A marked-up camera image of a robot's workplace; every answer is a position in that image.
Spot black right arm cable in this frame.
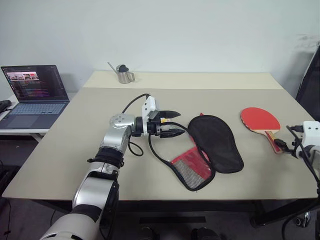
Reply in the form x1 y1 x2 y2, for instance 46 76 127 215
282 124 320 240

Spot open grey laptop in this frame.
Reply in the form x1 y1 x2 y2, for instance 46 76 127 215
0 64 71 131

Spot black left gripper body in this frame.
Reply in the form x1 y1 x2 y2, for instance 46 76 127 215
146 111 168 138

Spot black table frame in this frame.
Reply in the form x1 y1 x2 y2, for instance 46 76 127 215
23 198 320 227

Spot black floor bar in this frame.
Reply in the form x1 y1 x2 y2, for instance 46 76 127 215
139 216 207 224

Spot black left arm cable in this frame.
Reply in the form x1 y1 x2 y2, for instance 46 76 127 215
121 93 152 157

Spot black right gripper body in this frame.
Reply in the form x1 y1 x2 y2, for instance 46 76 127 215
289 134 305 156

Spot red table tennis paddle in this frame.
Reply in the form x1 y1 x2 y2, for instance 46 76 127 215
240 106 285 154

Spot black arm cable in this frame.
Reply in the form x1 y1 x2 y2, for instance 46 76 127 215
121 93 152 157
282 124 320 240

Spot red black paddle case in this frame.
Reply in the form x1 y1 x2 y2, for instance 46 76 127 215
149 112 245 193

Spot black handheld controller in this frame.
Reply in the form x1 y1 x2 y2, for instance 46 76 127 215
0 99 13 114

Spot black caster wheel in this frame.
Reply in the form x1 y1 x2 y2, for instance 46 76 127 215
295 211 313 228

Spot dark rounded shape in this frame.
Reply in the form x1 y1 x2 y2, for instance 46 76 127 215
139 225 161 240
190 226 226 240

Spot steel watering can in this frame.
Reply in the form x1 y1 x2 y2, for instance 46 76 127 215
107 61 137 85

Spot white side table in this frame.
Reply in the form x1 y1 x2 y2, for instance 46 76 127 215
0 91 79 144

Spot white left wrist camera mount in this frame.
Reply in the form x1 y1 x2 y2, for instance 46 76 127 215
140 96 161 137

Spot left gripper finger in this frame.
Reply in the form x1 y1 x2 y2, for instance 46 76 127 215
159 128 187 140
160 109 182 120

